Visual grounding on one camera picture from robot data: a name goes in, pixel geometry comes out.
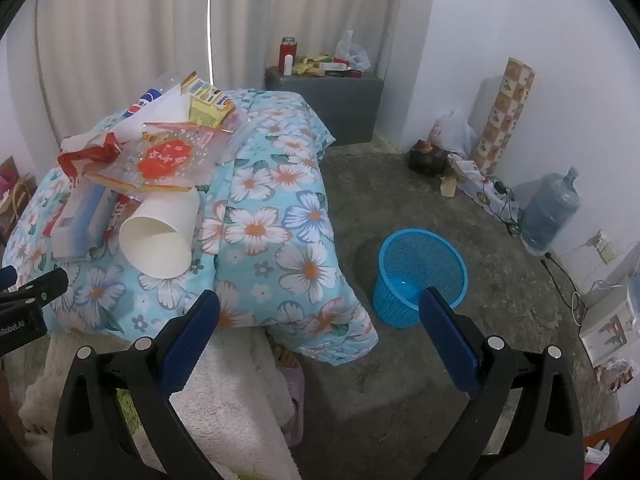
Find floral light blue blanket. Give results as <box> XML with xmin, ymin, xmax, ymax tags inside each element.
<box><xmin>0</xmin><ymin>87</ymin><xmax>378</xmax><ymax>363</ymax></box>

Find large blue water jug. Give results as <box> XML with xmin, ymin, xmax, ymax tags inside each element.
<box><xmin>520</xmin><ymin>166</ymin><xmax>582</xmax><ymax>256</ymax></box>

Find yellow snack packet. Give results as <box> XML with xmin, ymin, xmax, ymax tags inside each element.
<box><xmin>180</xmin><ymin>72</ymin><xmax>238</xmax><ymax>133</ymax></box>

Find clear bag with red print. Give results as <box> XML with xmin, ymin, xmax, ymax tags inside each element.
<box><xmin>95</xmin><ymin>122</ymin><xmax>241</xmax><ymax>193</ymax></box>

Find black cable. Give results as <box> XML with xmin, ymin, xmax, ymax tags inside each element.
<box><xmin>542</xmin><ymin>252</ymin><xmax>587</xmax><ymax>326</ymax></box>

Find red thermos flask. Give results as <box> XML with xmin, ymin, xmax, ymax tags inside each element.
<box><xmin>279</xmin><ymin>36</ymin><xmax>298</xmax><ymax>76</ymax></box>

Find pile of snack packets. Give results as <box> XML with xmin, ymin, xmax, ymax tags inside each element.
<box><xmin>292</xmin><ymin>52</ymin><xmax>351</xmax><ymax>77</ymax></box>

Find white paper cup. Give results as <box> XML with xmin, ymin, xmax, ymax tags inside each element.
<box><xmin>118</xmin><ymin>187</ymin><xmax>201</xmax><ymax>279</ymax></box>

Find red and white wrapper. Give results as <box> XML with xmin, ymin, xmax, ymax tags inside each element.
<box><xmin>57</xmin><ymin>130</ymin><xmax>131</xmax><ymax>186</ymax></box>

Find patterned rolled mat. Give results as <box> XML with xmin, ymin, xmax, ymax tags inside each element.
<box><xmin>475</xmin><ymin>57</ymin><xmax>536</xmax><ymax>171</ymax></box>

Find wall socket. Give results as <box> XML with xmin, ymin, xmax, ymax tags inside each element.
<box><xmin>592</xmin><ymin>230</ymin><xmax>617</xmax><ymax>263</ymax></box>

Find brown gift bag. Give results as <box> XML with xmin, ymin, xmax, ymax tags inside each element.
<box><xmin>0</xmin><ymin>157</ymin><xmax>38</xmax><ymax>241</ymax></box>

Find white fluffy cloth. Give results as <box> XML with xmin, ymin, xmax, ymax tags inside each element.
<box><xmin>22</xmin><ymin>330</ymin><xmax>301</xmax><ymax>480</ymax></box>

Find clear plastic bag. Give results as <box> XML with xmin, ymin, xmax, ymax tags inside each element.
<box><xmin>334</xmin><ymin>30</ymin><xmax>372</xmax><ymax>73</ymax></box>

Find white water dispenser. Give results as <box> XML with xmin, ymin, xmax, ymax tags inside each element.
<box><xmin>580</xmin><ymin>247</ymin><xmax>640</xmax><ymax>366</ymax></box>

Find crumpled plastic packet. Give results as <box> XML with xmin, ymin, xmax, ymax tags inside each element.
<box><xmin>595</xmin><ymin>355</ymin><xmax>632</xmax><ymax>392</ymax></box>

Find blue and white carton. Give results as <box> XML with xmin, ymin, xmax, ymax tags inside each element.
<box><xmin>50</xmin><ymin>180</ymin><xmax>118</xmax><ymax>261</ymax></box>

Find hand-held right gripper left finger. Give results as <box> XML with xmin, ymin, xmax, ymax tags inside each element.
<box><xmin>52</xmin><ymin>289</ymin><xmax>223</xmax><ymax>480</ymax></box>

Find pink slipper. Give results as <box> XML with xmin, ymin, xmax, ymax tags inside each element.
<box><xmin>277</xmin><ymin>365</ymin><xmax>306</xmax><ymax>446</ymax></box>

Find white curtain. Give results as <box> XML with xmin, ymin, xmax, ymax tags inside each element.
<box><xmin>35</xmin><ymin>0</ymin><xmax>436</xmax><ymax>151</ymax></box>

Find clear bottle with blue label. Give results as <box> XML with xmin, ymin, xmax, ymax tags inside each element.
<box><xmin>120</xmin><ymin>72</ymin><xmax>191</xmax><ymax>121</ymax></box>

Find white plastic bag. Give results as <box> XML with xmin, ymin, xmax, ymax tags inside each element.
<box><xmin>432</xmin><ymin>107</ymin><xmax>481</xmax><ymax>161</ymax></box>

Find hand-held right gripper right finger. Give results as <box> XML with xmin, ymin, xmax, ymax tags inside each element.
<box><xmin>419</xmin><ymin>286</ymin><xmax>586</xmax><ymax>480</ymax></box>

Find patterned flat box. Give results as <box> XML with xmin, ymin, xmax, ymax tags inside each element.
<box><xmin>447</xmin><ymin>155</ymin><xmax>521</xmax><ymax>211</ymax></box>

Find tangle of charger cables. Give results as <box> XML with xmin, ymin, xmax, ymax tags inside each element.
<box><xmin>480</xmin><ymin>175</ymin><xmax>525</xmax><ymax>237</ymax></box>

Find blue plastic basket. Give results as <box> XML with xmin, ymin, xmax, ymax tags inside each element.
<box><xmin>372</xmin><ymin>228</ymin><xmax>469</xmax><ymax>328</ymax></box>

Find grey cabinet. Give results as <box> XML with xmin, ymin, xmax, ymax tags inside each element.
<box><xmin>264</xmin><ymin>65</ymin><xmax>386</xmax><ymax>148</ymax></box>

